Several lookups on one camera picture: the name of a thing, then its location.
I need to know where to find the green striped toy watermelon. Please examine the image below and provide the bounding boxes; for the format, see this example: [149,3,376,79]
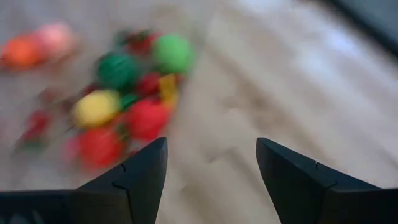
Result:
[95,51,141,91]

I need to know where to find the black aluminium table frame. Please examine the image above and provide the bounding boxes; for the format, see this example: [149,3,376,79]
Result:
[326,0,398,60]

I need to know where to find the pink toy peach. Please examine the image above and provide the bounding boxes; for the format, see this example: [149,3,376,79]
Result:
[34,21,77,58]

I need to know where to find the green toy mango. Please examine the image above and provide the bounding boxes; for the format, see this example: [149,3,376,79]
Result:
[151,32,197,75]

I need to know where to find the large red toy strawberry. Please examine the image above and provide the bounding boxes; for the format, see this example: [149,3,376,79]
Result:
[126,99,172,141]

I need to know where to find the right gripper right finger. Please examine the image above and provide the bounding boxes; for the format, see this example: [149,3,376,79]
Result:
[256,137,398,224]

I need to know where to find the orange toy orange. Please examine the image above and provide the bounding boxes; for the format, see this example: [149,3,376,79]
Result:
[1,34,43,71]

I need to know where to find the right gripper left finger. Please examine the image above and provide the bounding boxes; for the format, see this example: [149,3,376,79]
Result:
[0,137,169,224]

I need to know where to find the yellow toy lemon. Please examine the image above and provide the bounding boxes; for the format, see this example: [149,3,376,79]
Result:
[70,89,121,128]

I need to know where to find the yellow toy banana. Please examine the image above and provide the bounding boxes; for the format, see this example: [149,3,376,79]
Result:
[158,73,180,108]

